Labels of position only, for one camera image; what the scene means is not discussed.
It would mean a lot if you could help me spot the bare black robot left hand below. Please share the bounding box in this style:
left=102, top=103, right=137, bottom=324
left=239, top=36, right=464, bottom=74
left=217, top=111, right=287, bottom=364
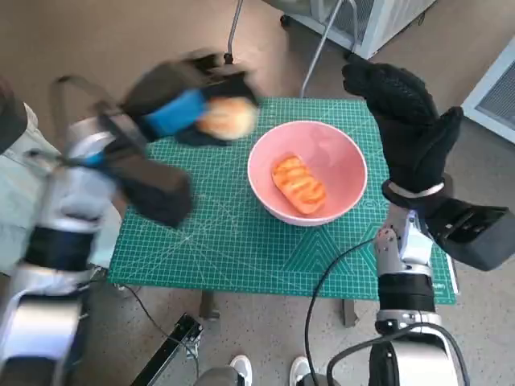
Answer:
left=122, top=50, right=261, bottom=148

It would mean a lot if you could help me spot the black gloved robot right hand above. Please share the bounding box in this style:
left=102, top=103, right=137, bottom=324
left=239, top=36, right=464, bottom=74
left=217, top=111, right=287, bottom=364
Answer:
left=341, top=54, right=464, bottom=198

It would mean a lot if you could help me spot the round pale toy bread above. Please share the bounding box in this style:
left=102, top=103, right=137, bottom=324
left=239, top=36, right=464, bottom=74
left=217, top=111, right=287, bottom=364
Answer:
left=196, top=96, right=258, bottom=142

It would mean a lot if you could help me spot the pink bowl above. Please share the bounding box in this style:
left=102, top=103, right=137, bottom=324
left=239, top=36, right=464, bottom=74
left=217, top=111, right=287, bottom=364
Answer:
left=247, top=121, right=369, bottom=228

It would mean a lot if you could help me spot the long orange striped toy bread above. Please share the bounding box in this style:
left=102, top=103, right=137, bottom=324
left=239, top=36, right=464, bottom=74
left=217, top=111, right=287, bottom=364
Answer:
left=271, top=154, right=328, bottom=216

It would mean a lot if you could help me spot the white framed vent panel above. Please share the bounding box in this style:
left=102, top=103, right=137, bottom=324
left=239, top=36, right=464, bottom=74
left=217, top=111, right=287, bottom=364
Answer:
left=460, top=47, right=515, bottom=144

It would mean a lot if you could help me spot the white appliance cabinet on casters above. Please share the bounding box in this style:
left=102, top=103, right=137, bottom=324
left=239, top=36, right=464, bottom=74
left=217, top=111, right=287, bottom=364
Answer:
left=279, top=0, right=439, bottom=61

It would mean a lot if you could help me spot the grey metal leg with caster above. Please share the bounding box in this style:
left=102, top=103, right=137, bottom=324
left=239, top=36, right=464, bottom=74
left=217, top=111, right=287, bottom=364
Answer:
left=223, top=0, right=245, bottom=65

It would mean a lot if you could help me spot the slanted grey metal tube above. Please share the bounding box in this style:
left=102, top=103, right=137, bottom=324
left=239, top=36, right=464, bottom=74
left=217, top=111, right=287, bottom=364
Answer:
left=299, top=0, right=345, bottom=99

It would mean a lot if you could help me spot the green cutting mat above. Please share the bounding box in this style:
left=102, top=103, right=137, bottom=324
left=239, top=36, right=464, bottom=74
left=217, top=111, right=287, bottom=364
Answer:
left=107, top=96, right=458, bottom=305

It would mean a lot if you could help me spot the brown table leg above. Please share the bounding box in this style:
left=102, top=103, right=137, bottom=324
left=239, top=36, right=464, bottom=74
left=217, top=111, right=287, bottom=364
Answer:
left=341, top=299, right=359, bottom=329
left=200, top=292, right=220, bottom=321

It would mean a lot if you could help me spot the black stand bar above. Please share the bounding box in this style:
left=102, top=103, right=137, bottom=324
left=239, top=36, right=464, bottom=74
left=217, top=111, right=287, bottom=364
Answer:
left=130, top=313, right=204, bottom=386

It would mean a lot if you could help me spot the white robot right foot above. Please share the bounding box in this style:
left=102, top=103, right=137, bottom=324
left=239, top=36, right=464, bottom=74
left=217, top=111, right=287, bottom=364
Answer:
left=289, top=355, right=315, bottom=386

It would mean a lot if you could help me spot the white robot foot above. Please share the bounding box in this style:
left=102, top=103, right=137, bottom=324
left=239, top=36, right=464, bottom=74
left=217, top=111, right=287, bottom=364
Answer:
left=229, top=354, right=253, bottom=386
left=289, top=355, right=315, bottom=386

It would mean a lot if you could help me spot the white robot left foot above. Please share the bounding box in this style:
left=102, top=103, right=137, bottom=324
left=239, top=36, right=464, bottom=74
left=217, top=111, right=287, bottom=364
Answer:
left=229, top=354, right=253, bottom=386

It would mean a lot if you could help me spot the grey robot left leg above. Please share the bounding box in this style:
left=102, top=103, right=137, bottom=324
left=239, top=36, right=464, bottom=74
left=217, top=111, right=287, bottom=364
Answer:
left=196, top=366, right=238, bottom=386

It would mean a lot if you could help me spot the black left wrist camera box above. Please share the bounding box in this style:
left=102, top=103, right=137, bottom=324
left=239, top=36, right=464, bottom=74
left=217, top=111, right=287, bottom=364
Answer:
left=100, top=114, right=194, bottom=230

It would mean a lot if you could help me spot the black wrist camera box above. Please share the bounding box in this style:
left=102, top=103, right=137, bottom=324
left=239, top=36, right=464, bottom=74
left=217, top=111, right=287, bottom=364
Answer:
left=100, top=114, right=194, bottom=230
left=422, top=196, right=515, bottom=273

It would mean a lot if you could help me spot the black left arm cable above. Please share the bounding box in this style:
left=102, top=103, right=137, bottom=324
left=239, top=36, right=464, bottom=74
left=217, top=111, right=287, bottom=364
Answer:
left=23, top=148, right=105, bottom=168
left=50, top=75, right=122, bottom=121

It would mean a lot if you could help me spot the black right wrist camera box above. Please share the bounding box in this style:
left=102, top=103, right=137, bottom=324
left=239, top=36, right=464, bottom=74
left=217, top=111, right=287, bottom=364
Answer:
left=422, top=196, right=515, bottom=273

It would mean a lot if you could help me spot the thin black floor cable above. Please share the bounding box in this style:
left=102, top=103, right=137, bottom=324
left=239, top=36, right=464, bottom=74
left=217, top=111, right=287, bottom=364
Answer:
left=114, top=283, right=201, bottom=383

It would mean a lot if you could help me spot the long thin black cable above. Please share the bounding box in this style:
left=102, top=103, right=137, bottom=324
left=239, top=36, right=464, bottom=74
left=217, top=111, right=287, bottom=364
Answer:
left=303, top=240, right=376, bottom=381

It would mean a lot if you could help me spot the black looped right arm cable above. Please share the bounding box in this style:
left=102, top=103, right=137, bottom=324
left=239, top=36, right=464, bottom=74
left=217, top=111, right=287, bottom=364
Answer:
left=326, top=323, right=472, bottom=386

